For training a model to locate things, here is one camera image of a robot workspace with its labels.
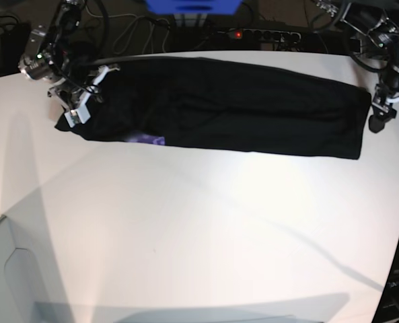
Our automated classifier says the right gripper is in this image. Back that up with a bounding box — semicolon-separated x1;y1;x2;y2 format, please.
47;64;121;111

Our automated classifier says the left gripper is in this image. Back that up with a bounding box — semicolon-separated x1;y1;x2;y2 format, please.
368;73;399;134

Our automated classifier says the black T-shirt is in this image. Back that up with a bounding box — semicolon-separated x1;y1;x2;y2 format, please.
56;57;371;159

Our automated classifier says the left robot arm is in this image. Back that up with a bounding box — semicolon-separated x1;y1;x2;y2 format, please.
309;1;399;133

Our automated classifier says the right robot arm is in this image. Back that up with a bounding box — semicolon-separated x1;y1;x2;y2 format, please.
18;1;110;111

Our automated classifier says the blue plastic box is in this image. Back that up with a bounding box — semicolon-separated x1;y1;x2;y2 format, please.
145;0;242;15

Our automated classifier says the black power strip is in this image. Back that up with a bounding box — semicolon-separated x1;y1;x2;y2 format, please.
221;28;302;44

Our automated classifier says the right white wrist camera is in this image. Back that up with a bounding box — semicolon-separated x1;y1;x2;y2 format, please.
64;105;91;128

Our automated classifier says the white cable on floor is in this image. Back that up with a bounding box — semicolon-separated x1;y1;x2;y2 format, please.
112;13;172;55

